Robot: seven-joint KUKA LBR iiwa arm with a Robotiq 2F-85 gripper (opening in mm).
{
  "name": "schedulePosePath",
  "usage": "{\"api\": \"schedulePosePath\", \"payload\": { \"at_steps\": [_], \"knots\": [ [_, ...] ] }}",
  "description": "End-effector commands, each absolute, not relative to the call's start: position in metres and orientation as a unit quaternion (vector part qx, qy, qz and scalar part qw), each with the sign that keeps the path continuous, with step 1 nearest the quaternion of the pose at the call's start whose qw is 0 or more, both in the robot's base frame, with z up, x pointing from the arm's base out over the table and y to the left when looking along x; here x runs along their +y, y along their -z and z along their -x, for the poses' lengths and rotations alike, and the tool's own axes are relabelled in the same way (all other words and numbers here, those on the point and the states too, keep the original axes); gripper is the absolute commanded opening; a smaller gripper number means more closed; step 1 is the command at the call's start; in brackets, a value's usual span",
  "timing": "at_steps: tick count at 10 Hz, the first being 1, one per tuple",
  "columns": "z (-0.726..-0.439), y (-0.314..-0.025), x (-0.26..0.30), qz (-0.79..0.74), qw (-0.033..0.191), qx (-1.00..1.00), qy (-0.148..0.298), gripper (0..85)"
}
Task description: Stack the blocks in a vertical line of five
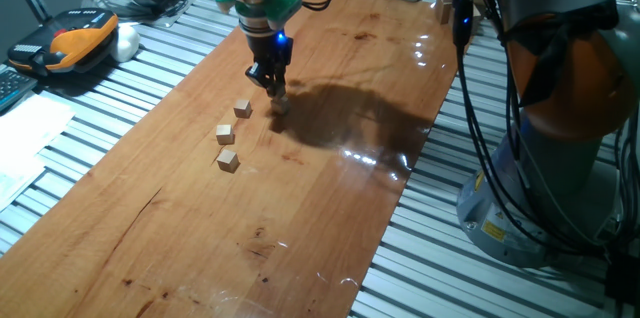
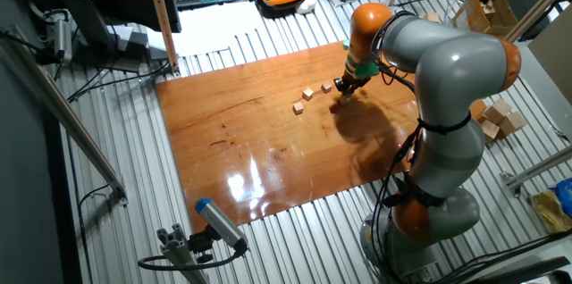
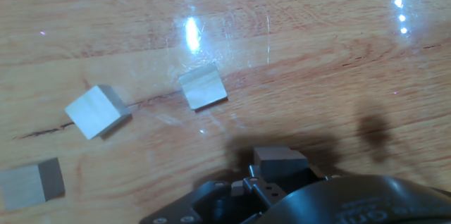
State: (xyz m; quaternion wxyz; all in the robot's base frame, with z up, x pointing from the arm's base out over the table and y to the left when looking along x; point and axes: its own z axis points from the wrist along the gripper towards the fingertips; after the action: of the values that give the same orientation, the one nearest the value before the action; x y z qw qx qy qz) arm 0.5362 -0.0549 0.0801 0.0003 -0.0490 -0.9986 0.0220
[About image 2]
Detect blue plastic bag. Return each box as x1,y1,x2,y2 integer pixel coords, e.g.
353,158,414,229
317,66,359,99
550,177,572,218

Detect grey flat box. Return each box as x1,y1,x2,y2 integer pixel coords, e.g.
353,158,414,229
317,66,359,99
106,24,169,73

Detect black camera clamp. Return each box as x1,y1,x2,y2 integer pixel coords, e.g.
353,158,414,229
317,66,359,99
187,225,215,265

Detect short aluminium profile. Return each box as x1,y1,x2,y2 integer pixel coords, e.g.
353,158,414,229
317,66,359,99
156,223,209,284

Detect white rounded object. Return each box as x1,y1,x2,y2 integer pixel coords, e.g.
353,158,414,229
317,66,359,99
295,0,317,15

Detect silver camera with blue cap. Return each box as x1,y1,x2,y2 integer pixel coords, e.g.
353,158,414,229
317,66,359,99
194,196,249,254

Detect yellow plastic bag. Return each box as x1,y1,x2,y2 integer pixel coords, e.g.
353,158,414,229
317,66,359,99
529,189,572,235

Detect long aluminium beam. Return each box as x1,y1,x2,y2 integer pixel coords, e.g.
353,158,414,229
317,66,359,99
0,24,130,207

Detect black floor cables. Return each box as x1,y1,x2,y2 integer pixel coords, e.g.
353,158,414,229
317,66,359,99
428,230,572,284

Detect aluminium frame beam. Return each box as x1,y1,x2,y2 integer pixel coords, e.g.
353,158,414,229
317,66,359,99
499,143,572,198

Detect black camera cable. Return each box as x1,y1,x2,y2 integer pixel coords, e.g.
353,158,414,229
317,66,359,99
137,247,245,272

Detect white paper sheets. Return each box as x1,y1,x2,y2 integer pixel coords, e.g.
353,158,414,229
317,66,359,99
147,0,269,57

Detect large wooden cube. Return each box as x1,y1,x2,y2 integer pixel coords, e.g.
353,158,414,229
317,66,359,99
480,118,501,145
482,98,514,125
496,111,528,138

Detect brown flat panel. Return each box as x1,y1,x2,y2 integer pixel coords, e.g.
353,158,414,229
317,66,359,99
526,15,572,106

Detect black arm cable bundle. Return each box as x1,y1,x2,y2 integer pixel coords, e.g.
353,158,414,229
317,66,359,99
368,9,430,284

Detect black monitor stand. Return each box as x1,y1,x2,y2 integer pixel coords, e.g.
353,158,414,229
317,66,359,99
57,0,117,55

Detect brown frame post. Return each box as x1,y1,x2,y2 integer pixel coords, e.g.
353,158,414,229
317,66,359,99
143,0,181,78

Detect glossy wooden board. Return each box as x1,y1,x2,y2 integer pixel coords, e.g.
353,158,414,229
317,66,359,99
155,40,424,233

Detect black flat bar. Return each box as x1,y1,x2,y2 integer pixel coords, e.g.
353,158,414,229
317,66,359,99
464,255,572,284

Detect black desk cables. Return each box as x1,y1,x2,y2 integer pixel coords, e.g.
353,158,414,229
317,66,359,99
66,58,171,104

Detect silver cylindrical camera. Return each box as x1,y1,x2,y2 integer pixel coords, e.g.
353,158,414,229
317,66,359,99
52,18,74,65

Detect green camera mount bracket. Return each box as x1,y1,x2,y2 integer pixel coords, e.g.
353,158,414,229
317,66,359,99
341,38,381,79

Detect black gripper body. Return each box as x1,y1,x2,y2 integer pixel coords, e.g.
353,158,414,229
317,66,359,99
333,72,371,93

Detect brown cardboard box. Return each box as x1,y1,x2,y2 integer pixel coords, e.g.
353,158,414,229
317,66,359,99
452,0,519,38

